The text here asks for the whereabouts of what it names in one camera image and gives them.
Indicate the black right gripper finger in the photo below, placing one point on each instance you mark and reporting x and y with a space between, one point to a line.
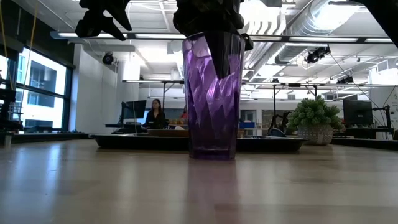
222 53

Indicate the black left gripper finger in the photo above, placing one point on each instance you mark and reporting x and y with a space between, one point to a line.
122 12
93 23

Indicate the purple faceted plastic cup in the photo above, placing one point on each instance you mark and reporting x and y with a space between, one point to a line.
211 124

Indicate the black background robot arm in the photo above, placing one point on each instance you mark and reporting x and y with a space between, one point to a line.
284 119

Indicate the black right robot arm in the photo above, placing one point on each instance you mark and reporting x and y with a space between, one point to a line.
385 15

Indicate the black plastic tray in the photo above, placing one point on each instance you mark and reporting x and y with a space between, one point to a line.
140 144

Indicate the black ceiling spotlight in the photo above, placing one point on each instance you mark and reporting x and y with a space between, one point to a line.
108 58

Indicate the overhead light bar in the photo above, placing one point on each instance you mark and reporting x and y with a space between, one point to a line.
155 36

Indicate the large window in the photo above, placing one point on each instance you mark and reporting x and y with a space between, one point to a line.
46 77

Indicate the person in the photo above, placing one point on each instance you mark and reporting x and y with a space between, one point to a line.
155 119
185 116

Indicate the blue box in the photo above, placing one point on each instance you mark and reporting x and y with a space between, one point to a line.
250 125

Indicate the black monitor on desk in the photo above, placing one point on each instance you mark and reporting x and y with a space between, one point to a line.
135 109

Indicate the green potted plant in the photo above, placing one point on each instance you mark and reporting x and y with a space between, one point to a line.
314 115

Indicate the black background rig frame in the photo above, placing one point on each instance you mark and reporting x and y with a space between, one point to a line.
163 93
274 99

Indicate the black aluminium table frame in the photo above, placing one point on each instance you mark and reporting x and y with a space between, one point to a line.
46 137

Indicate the small black ceiling camera rig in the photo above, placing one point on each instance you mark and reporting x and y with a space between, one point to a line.
345 80

